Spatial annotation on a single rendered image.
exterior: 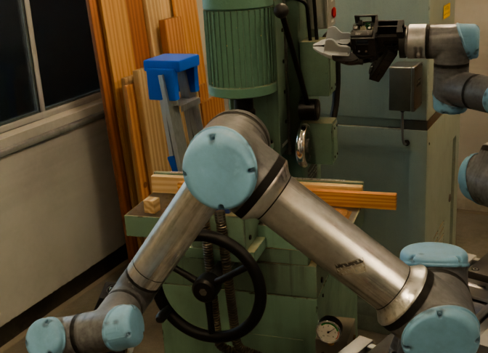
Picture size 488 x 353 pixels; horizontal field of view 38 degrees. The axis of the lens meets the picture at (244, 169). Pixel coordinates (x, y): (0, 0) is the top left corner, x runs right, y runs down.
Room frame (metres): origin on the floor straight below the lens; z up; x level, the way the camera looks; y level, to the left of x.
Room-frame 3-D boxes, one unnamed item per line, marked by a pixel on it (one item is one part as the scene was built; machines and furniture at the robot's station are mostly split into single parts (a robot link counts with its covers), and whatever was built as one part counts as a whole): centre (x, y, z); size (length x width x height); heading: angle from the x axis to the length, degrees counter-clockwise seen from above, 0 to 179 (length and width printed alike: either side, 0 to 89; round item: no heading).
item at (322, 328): (1.53, -0.19, 0.65); 0.06 x 0.04 x 0.08; 71
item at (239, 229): (1.63, 0.05, 0.92); 0.15 x 0.13 x 0.09; 71
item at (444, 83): (1.53, -0.47, 1.24); 0.11 x 0.08 x 0.11; 26
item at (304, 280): (1.93, -0.05, 0.76); 0.57 x 0.45 x 0.09; 161
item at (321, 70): (1.97, -0.22, 1.23); 0.09 x 0.08 x 0.15; 161
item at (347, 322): (1.59, -0.21, 0.58); 0.12 x 0.08 x 0.08; 161
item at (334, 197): (1.78, -0.10, 0.92); 0.60 x 0.02 x 0.04; 71
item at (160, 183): (1.83, -0.02, 0.93); 0.60 x 0.02 x 0.05; 71
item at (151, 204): (1.77, 0.25, 0.92); 0.03 x 0.03 x 0.04; 66
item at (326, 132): (1.94, -0.22, 1.02); 0.09 x 0.07 x 0.12; 71
